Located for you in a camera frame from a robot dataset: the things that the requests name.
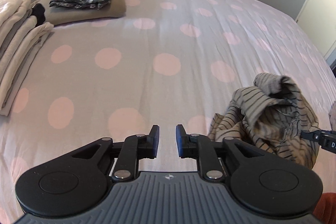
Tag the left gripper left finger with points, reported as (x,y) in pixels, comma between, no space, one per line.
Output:
(79,180)

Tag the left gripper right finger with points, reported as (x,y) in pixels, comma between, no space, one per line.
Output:
(260,181)

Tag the dark navy sock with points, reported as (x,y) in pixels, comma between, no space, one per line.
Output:
(38,11)

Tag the beige striped shirt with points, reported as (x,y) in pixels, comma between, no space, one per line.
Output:
(270,115)

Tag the beige folded blanket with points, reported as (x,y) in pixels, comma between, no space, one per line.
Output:
(58,15)

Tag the white door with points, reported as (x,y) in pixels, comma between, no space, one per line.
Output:
(317,19)

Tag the stack of cream folded clothes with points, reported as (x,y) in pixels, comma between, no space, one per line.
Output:
(20,42)

